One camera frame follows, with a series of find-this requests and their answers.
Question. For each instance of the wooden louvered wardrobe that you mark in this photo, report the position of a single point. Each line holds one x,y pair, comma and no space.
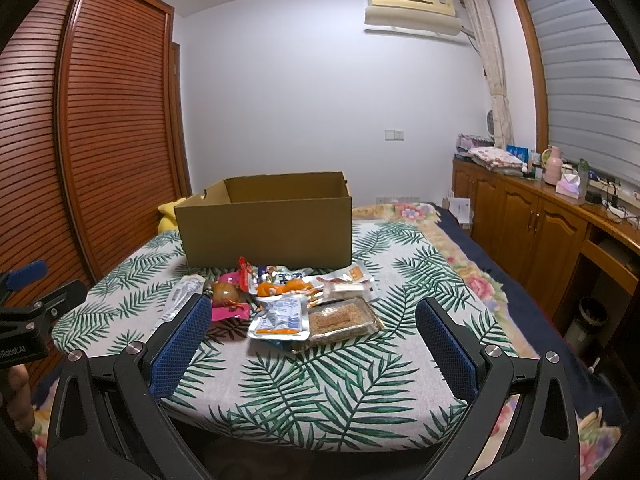
91,137

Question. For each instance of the blue tissue pack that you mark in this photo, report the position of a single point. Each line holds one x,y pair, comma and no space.
520,152

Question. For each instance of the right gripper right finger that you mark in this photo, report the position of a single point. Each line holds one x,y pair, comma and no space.
541,441

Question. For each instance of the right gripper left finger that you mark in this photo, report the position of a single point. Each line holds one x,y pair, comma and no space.
107,422

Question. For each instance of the person's left hand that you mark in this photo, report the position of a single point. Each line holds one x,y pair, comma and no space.
15,397

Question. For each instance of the cream window curtain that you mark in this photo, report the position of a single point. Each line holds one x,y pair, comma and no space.
486,35

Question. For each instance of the pink tissue box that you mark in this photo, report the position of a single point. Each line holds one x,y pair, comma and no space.
572,185

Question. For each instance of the orange chicken feet packet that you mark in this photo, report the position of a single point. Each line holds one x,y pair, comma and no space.
293,287

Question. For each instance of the wooden sideboard cabinet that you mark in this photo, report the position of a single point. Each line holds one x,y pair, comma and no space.
576,260

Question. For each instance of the yellow plush toy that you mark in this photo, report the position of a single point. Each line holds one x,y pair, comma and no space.
168,220

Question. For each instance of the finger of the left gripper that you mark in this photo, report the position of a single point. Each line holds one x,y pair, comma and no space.
15,280

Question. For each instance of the long white snack packet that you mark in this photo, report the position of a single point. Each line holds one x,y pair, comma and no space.
181,293

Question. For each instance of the pink thermos bottle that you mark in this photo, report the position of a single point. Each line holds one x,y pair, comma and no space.
552,165

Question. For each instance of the brown meat snack pink packet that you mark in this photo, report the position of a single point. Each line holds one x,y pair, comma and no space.
229,299

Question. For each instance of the brown cardboard box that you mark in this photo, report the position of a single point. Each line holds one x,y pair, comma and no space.
297,220

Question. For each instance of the wall air conditioner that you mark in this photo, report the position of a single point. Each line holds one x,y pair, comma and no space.
438,16

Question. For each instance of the clear white nougat bar packet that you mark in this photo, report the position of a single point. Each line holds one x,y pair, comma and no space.
333,291

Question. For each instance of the grey window blind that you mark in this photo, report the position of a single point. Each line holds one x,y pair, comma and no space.
592,87

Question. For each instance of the white wall switch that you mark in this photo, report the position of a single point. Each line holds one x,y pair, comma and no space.
394,135

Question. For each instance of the folded floral cloth stack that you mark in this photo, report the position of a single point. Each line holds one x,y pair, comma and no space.
495,159

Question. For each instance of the silver blue snack packet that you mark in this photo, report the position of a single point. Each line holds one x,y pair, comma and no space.
282,317

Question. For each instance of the white chicken feet packet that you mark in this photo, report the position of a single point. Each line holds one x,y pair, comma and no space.
353,273

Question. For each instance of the sesame candy clear tray packet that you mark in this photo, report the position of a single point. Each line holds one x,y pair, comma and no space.
339,321

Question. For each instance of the small white fan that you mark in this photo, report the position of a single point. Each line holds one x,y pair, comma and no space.
490,124

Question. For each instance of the red blue nut packet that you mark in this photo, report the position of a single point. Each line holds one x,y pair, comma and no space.
252,276

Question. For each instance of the white power strip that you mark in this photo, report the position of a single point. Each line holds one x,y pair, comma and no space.
621,214

